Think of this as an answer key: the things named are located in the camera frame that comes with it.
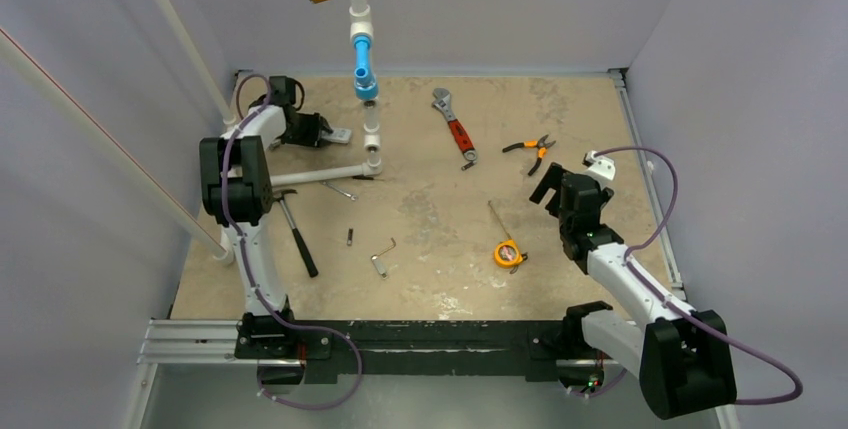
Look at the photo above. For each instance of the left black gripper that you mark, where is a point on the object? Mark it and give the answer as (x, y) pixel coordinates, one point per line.
(314, 137)

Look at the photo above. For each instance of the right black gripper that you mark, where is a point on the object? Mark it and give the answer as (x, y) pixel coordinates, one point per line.
(562, 187)

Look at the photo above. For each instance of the white remote control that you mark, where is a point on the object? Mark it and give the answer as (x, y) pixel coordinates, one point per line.
(341, 136)

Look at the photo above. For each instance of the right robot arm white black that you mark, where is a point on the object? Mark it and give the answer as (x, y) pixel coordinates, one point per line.
(678, 354)

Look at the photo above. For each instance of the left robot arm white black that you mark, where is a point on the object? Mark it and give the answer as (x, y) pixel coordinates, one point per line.
(236, 190)

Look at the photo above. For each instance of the small silver spanner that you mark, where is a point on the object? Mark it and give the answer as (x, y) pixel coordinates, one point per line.
(339, 190)

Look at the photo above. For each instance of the yellow tape measure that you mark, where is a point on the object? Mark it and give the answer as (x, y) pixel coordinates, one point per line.
(507, 254)

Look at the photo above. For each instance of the white pvc pipe assembly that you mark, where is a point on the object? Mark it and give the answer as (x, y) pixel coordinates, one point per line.
(366, 90)

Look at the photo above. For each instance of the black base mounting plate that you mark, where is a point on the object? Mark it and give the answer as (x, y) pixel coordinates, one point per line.
(537, 351)

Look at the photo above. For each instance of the black handled hammer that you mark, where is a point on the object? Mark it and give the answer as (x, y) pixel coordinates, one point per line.
(303, 249)

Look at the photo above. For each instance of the red handled adjustable wrench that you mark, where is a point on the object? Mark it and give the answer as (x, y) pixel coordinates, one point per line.
(443, 103)

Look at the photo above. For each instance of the aluminium frame rail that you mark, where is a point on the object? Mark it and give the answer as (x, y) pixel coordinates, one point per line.
(173, 341)

